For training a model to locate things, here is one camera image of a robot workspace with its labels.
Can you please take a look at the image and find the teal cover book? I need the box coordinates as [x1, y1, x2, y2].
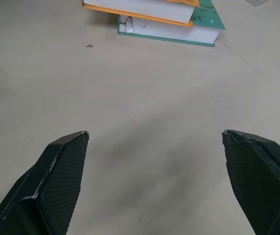
[117, 0, 226, 47]

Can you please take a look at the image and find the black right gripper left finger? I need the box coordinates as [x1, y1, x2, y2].
[0, 131, 90, 235]

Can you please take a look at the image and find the orange cover book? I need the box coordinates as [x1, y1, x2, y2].
[81, 0, 201, 27]

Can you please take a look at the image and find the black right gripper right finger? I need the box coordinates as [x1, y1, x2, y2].
[222, 129, 280, 235]

